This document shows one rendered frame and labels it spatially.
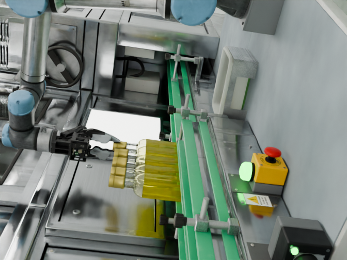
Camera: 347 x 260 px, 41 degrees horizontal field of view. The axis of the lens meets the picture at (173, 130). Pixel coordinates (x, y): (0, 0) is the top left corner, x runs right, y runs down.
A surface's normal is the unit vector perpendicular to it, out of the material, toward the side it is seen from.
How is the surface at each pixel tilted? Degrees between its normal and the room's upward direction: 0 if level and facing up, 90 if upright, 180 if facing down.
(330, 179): 0
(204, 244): 90
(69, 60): 90
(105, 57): 90
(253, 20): 90
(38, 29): 108
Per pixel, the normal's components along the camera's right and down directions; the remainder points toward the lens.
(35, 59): 0.34, 0.62
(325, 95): -0.99, -0.13
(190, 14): 0.14, 0.58
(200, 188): 0.15, -0.90
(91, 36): 0.03, 0.41
